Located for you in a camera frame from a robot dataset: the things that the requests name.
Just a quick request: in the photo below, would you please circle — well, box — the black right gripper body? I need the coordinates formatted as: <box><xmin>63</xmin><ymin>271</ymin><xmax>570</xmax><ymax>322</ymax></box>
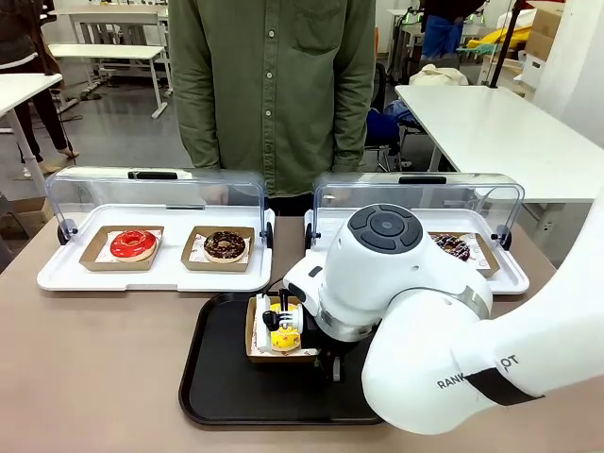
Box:
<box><xmin>301</xmin><ymin>309</ymin><xmax>361</xmax><ymax>361</ymax></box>

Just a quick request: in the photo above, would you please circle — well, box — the yellow sprinkled donut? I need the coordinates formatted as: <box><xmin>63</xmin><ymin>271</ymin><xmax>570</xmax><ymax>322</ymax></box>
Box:
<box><xmin>268</xmin><ymin>303</ymin><xmax>303</xmax><ymax>354</ymax></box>

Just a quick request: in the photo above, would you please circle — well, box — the cardboard tray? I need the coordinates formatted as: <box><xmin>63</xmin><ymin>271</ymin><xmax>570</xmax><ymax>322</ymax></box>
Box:
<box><xmin>427</xmin><ymin>230</ymin><xmax>501</xmax><ymax>279</ymax></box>
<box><xmin>244</xmin><ymin>295</ymin><xmax>323</xmax><ymax>365</ymax></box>
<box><xmin>180</xmin><ymin>226</ymin><xmax>257</xmax><ymax>274</ymax></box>
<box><xmin>78</xmin><ymin>225</ymin><xmax>165</xmax><ymax>273</ymax></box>

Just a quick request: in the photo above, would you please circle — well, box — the smile-print paper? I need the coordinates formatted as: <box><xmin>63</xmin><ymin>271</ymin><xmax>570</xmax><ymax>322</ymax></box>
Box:
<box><xmin>252</xmin><ymin>301</ymin><xmax>322</xmax><ymax>358</ymax></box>
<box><xmin>96</xmin><ymin>229</ymin><xmax>164</xmax><ymax>264</ymax></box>
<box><xmin>464</xmin><ymin>233</ymin><xmax>493</xmax><ymax>273</ymax></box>
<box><xmin>191</xmin><ymin>230</ymin><xmax>254</xmax><ymax>265</ymax></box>

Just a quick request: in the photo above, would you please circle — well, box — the person's left forearm green sleeve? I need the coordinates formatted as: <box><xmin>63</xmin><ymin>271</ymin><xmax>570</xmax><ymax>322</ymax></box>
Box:
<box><xmin>329</xmin><ymin>65</ymin><xmax>378</xmax><ymax>174</ymax></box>

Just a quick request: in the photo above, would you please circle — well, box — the person's right forearm green sleeve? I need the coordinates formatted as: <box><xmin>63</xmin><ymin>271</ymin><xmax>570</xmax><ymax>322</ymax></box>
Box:
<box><xmin>168</xmin><ymin>65</ymin><xmax>223</xmax><ymax>170</ymax></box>

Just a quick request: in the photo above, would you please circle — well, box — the black serving tray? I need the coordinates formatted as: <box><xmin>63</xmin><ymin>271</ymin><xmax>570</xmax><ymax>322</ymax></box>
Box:
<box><xmin>177</xmin><ymin>292</ymin><xmax>386</xmax><ymax>428</ymax></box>

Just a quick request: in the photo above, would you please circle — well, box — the chocolate donut with light sprinkles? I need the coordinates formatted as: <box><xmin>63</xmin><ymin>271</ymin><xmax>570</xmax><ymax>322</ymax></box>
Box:
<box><xmin>203</xmin><ymin>229</ymin><xmax>249</xmax><ymax>264</ymax></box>

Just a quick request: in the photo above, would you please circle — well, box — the smile-print paper under chocolate donut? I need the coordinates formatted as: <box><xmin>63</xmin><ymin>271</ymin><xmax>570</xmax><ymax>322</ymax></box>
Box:
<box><xmin>191</xmin><ymin>230</ymin><xmax>254</xmax><ymax>265</ymax></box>

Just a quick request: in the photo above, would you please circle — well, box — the cardboard tray under chocolate donut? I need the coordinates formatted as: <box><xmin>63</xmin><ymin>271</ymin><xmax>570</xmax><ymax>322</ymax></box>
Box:
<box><xmin>180</xmin><ymin>226</ymin><xmax>257</xmax><ymax>274</ymax></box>

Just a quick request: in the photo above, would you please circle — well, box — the chocolate donut with rainbow sprinkles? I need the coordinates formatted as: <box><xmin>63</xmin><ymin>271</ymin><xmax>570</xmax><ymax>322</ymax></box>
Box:
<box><xmin>428</xmin><ymin>233</ymin><xmax>472</xmax><ymax>262</ymax></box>

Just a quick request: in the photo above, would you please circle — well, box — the smile-print paper under rainbow-sprinkle donut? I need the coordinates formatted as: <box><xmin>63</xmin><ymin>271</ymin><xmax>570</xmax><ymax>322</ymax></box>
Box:
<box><xmin>464</xmin><ymin>233</ymin><xmax>493</xmax><ymax>273</ymax></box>

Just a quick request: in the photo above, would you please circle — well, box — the cardboard tray under rainbow-sprinkle donut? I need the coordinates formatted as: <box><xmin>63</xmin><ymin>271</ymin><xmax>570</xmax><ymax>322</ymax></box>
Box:
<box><xmin>427</xmin><ymin>230</ymin><xmax>501</xmax><ymax>279</ymax></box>

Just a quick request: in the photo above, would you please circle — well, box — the red glazed donut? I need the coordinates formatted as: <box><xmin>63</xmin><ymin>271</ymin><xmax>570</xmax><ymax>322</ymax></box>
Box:
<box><xmin>109</xmin><ymin>229</ymin><xmax>158</xmax><ymax>263</ymax></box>

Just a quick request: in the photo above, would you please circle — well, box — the smile-print paper under red donut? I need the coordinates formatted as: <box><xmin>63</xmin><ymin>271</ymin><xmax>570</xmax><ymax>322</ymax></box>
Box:
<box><xmin>96</xmin><ymin>229</ymin><xmax>164</xmax><ymax>264</ymax></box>

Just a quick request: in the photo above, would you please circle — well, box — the cardboard tray under red donut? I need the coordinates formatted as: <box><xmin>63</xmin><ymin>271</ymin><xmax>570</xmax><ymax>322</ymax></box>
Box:
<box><xmin>78</xmin><ymin>225</ymin><xmax>165</xmax><ymax>273</ymax></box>

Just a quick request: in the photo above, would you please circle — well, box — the person's right hand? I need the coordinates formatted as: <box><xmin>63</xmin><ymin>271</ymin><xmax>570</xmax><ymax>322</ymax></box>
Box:
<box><xmin>205</xmin><ymin>181</ymin><xmax>230</xmax><ymax>206</ymax></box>

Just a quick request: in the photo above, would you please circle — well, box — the clear display case lid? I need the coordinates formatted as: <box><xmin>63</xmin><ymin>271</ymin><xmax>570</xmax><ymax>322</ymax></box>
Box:
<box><xmin>312</xmin><ymin>172</ymin><xmax>526</xmax><ymax>251</ymax></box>
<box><xmin>44</xmin><ymin>165</ymin><xmax>268</xmax><ymax>246</ymax></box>

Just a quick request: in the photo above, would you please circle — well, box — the white display case base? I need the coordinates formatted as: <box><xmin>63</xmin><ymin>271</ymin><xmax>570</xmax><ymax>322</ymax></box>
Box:
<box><xmin>304</xmin><ymin>207</ymin><xmax>530</xmax><ymax>296</ymax></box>
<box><xmin>36</xmin><ymin>203</ymin><xmax>277</xmax><ymax>294</ymax></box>

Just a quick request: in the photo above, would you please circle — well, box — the person torso in green shirt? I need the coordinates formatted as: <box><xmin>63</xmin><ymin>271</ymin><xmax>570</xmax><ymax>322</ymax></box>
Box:
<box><xmin>168</xmin><ymin>0</ymin><xmax>378</xmax><ymax>216</ymax></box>

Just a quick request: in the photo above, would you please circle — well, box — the large white table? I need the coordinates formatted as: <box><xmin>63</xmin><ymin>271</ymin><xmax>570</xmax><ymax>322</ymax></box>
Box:
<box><xmin>394</xmin><ymin>84</ymin><xmax>604</xmax><ymax>205</ymax></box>

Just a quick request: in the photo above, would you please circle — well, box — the cream cloth bag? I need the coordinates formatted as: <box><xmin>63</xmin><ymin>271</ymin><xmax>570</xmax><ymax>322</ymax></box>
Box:
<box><xmin>408</xmin><ymin>63</ymin><xmax>471</xmax><ymax>88</ymax></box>

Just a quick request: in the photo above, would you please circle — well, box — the bystander in blue clothes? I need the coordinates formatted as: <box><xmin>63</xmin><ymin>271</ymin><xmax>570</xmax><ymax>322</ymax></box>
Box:
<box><xmin>420</xmin><ymin>0</ymin><xmax>467</xmax><ymax>61</ymax></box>

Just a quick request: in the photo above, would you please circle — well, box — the white storage box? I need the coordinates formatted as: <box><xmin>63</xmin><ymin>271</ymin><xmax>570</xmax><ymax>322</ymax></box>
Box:
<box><xmin>520</xmin><ymin>50</ymin><xmax>549</xmax><ymax>101</ymax></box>

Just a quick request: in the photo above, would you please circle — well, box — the black stand pole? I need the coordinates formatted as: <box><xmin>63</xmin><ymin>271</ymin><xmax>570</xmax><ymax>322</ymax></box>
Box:
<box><xmin>488</xmin><ymin>0</ymin><xmax>523</xmax><ymax>90</ymax></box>

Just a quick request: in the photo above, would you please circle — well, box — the white desk with T-legs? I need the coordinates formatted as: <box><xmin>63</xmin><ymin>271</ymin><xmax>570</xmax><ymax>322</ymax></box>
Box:
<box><xmin>48</xmin><ymin>43</ymin><xmax>172</xmax><ymax>120</ymax></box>

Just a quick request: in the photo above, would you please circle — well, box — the yellow fabric heap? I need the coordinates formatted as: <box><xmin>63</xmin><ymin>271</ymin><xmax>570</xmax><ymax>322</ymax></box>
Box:
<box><xmin>481</xmin><ymin>25</ymin><xmax>537</xmax><ymax>59</ymax></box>

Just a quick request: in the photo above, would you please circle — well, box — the white workbench with shelf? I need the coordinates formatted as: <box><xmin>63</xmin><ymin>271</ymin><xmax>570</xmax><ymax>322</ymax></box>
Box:
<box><xmin>52</xmin><ymin>3</ymin><xmax>171</xmax><ymax>46</ymax></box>

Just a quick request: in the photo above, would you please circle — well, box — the white table with round leg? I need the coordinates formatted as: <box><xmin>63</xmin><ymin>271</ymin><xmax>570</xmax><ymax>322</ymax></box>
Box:
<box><xmin>0</xmin><ymin>73</ymin><xmax>65</xmax><ymax>183</ymax></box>

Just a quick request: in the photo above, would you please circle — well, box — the brown cardboard box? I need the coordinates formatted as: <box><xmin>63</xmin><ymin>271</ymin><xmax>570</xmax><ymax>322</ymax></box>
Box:
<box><xmin>524</xmin><ymin>0</ymin><xmax>566</xmax><ymax>60</ymax></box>

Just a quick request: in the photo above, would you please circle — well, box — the bystander in dark clothes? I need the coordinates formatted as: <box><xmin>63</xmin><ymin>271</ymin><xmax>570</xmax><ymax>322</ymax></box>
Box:
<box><xmin>0</xmin><ymin>0</ymin><xmax>81</xmax><ymax>162</ymax></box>

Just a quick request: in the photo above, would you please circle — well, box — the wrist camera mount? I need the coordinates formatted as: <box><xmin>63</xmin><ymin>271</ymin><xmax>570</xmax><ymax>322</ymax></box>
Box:
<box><xmin>262</xmin><ymin>291</ymin><xmax>306</xmax><ymax>332</ymax></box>

